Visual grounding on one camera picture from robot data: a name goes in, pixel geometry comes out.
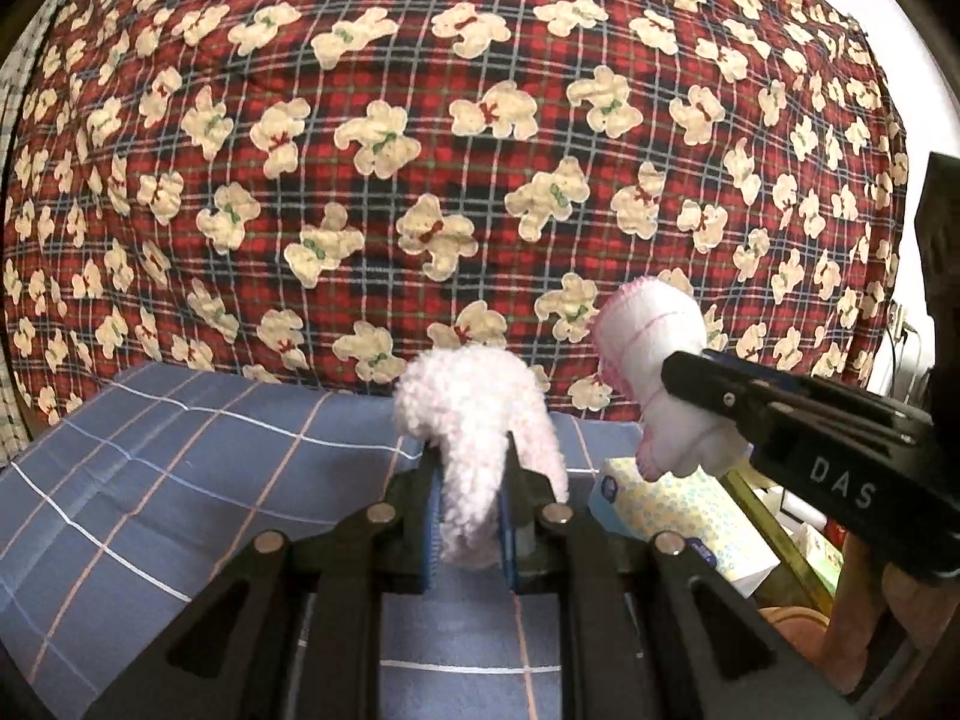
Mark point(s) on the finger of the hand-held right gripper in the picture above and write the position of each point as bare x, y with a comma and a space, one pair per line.
750, 397

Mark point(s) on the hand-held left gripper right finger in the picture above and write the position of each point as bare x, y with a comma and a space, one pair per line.
521, 532

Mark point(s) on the beige checkered cloth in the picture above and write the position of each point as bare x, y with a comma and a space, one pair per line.
11, 127

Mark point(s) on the wall socket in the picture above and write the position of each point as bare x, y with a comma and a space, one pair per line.
902, 319

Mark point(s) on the white sock with pink trim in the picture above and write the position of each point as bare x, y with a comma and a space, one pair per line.
660, 345

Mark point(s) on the green tissue packet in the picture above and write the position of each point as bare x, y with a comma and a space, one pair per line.
821, 555

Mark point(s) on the round gold tin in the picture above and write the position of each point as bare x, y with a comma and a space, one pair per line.
795, 622

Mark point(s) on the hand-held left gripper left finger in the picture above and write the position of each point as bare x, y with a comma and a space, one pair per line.
420, 532

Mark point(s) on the floral tissue box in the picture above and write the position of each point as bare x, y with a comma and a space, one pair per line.
675, 517

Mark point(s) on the pink fluffy sock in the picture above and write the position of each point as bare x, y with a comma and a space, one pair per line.
472, 427

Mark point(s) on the blue plaid tablecloth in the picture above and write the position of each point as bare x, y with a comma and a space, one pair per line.
187, 480

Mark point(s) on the rectangular gold tin box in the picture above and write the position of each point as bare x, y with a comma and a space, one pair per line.
780, 547

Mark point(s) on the red plaid bear-print blanket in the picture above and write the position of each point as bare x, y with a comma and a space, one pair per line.
450, 165

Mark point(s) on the person's right hand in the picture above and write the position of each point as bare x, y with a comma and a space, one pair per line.
922, 619

